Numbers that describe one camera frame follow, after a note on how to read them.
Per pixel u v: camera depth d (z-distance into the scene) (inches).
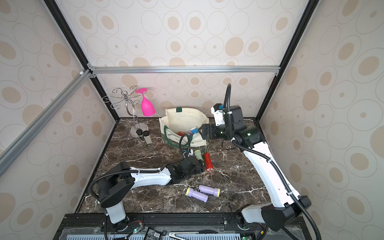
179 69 35.2
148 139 40.1
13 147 20.8
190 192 31.3
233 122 19.4
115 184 19.4
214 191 31.6
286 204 15.0
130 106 37.2
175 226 28.7
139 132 39.4
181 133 40.0
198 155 37.2
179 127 40.9
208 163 36.2
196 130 39.4
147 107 37.5
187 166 25.7
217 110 23.4
